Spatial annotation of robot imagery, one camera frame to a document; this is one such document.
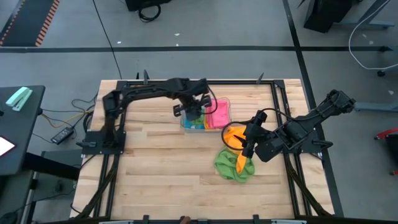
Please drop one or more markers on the mint green stapler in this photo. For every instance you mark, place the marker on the mint green stapler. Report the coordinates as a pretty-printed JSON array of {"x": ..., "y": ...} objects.
[{"x": 18, "y": 98}]

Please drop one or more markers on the large green microfiber towel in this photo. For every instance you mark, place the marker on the large green microfiber towel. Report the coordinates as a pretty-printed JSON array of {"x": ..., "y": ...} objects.
[{"x": 227, "y": 168}]

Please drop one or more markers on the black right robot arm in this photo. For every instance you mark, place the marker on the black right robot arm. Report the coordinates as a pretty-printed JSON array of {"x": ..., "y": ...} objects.
[{"x": 311, "y": 121}]

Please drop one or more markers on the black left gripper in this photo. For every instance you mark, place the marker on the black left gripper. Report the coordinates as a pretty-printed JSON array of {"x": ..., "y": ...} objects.
[{"x": 191, "y": 101}]

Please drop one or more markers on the pink microfiber towel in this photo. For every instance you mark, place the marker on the pink microfiber towel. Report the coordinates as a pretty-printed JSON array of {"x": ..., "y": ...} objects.
[{"x": 220, "y": 115}]

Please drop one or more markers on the white light bar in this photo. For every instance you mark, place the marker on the white light bar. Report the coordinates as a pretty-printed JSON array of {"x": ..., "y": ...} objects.
[
  {"x": 289, "y": 222},
  {"x": 116, "y": 222}
]

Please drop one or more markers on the black side desk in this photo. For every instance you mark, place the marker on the black side desk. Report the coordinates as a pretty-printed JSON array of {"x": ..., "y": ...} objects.
[{"x": 18, "y": 130}]

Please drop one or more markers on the black power brick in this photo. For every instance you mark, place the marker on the black power brick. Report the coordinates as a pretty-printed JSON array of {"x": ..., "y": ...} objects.
[{"x": 62, "y": 135}]

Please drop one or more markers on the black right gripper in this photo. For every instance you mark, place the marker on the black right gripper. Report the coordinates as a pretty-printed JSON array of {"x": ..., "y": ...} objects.
[{"x": 267, "y": 146}]

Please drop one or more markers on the black equipment stand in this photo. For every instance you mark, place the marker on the black equipment stand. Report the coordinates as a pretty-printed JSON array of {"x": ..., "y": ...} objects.
[{"x": 53, "y": 165}]

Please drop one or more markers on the orange microfiber towel with label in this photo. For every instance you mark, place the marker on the orange microfiber towel with label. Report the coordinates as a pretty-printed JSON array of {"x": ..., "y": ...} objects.
[{"x": 206, "y": 123}]

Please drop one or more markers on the person's hand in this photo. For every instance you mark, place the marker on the person's hand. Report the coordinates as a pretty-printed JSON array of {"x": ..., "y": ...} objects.
[{"x": 185, "y": 220}]

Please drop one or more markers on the red chair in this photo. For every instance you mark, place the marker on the red chair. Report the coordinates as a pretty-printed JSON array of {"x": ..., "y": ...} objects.
[{"x": 387, "y": 133}]

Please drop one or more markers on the small green microfiber towel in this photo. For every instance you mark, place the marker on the small green microfiber towel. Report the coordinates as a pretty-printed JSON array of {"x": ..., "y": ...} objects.
[{"x": 199, "y": 123}]

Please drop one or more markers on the black equipment box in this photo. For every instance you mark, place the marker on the black equipment box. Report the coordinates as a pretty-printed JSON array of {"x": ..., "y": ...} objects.
[{"x": 140, "y": 3}]

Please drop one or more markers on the grey metal desk foot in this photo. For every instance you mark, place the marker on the grey metal desk foot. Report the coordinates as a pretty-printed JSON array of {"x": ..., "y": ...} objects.
[{"x": 376, "y": 106}]

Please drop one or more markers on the clear plastic bin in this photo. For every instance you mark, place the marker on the clear plastic bin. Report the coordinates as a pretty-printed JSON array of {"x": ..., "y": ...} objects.
[{"x": 228, "y": 124}]

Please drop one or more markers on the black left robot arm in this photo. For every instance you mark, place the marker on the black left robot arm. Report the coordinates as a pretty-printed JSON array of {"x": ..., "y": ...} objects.
[{"x": 140, "y": 90}]

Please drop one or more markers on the black equipment cabinet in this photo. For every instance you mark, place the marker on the black equipment cabinet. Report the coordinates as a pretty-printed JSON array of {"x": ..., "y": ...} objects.
[{"x": 323, "y": 15}]

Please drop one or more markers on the orange-striped black floor mat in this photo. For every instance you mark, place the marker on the orange-striped black floor mat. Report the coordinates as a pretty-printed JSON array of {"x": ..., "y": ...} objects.
[{"x": 28, "y": 21}]

